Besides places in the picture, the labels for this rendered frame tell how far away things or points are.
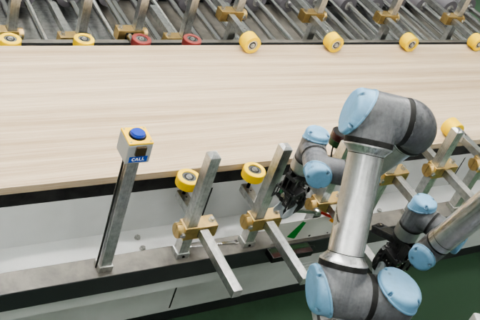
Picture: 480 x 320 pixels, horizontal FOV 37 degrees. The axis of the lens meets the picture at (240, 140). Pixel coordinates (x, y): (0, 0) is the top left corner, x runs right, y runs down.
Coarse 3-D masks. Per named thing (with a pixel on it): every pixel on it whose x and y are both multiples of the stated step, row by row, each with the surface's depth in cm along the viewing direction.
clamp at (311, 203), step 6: (336, 192) 256; (306, 198) 252; (312, 198) 249; (330, 198) 252; (336, 198) 253; (306, 204) 250; (312, 204) 248; (318, 204) 248; (324, 204) 249; (330, 204) 251; (324, 210) 251
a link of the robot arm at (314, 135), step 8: (312, 128) 210; (320, 128) 211; (304, 136) 210; (312, 136) 208; (320, 136) 208; (328, 136) 210; (304, 144) 209; (312, 144) 208; (320, 144) 208; (296, 152) 214; (296, 160) 214
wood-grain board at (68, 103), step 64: (0, 64) 252; (64, 64) 263; (128, 64) 276; (192, 64) 289; (256, 64) 304; (320, 64) 320; (384, 64) 338; (448, 64) 358; (0, 128) 226; (64, 128) 235; (192, 128) 256; (256, 128) 267; (0, 192) 207
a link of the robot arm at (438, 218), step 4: (436, 216) 212; (440, 216) 212; (432, 220) 211; (436, 220) 211; (440, 220) 211; (428, 224) 211; (432, 224) 211; (436, 224) 211; (428, 228) 212; (432, 228) 211; (424, 232) 213; (428, 232) 212; (460, 244) 207; (456, 248) 208; (460, 248) 210; (452, 252) 209; (456, 252) 209
